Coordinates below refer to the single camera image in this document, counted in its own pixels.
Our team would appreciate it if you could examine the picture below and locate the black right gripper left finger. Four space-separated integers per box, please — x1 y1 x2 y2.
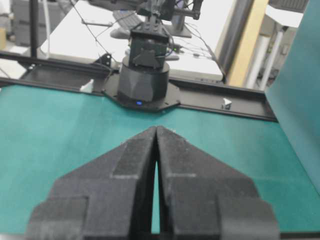
25 127 156 240

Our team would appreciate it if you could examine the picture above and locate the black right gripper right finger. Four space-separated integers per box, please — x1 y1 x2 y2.
156 126 280 240

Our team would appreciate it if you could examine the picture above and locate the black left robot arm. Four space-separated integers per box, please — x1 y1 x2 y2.
117 0 203 102

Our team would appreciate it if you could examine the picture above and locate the green cloth side panel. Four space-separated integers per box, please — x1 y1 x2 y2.
266 0 320 191

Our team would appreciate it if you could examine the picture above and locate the white desk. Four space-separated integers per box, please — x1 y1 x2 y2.
40 0 223 81

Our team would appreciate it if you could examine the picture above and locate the black monitor stand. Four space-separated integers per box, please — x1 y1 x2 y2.
170 0 192 38

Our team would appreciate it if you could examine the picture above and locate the grey keyboard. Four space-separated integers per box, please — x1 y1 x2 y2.
112 10 142 30

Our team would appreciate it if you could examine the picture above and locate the white corner bracket right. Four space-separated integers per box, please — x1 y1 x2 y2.
221 98 232 110

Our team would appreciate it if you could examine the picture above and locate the white corner bracket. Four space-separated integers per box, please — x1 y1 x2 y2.
221 98 232 110
79 79 95 94

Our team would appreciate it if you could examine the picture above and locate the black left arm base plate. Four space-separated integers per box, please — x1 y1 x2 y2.
102 74 181 112

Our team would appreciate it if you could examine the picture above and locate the white corner bracket left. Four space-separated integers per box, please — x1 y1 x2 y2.
79 79 95 94

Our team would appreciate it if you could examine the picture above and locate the black aluminium table frame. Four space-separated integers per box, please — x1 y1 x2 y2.
0 51 277 122

